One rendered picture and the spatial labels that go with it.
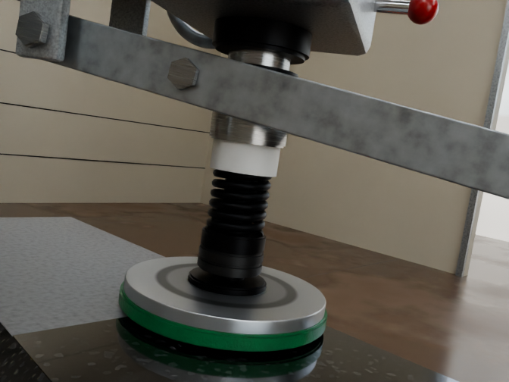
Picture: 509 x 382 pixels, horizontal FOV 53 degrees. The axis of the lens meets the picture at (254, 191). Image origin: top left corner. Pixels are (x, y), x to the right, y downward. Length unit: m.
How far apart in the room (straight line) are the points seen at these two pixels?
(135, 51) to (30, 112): 5.27
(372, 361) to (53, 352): 0.28
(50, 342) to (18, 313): 0.07
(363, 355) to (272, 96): 0.26
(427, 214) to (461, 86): 1.28
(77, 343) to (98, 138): 5.75
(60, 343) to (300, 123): 0.27
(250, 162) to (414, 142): 0.16
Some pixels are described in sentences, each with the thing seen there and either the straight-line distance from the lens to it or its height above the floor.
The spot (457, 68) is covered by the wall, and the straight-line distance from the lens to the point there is 5.51.
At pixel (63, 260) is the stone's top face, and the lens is 0.71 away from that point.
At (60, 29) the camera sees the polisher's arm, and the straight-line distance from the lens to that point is 0.55.
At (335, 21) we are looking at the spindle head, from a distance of 0.48.
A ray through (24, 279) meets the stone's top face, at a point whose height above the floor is 0.83.
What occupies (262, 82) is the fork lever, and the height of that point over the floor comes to 1.07.
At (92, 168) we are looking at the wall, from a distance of 6.20.
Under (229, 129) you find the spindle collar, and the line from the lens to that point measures 0.50.
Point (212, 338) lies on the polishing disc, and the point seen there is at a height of 0.84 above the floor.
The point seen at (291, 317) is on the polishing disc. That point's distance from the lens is 0.49.
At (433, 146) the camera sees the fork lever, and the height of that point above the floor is 1.03.
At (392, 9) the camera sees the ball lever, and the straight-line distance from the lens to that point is 0.60.
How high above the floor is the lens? 1.02
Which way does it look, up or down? 6 degrees down
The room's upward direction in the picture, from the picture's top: 8 degrees clockwise
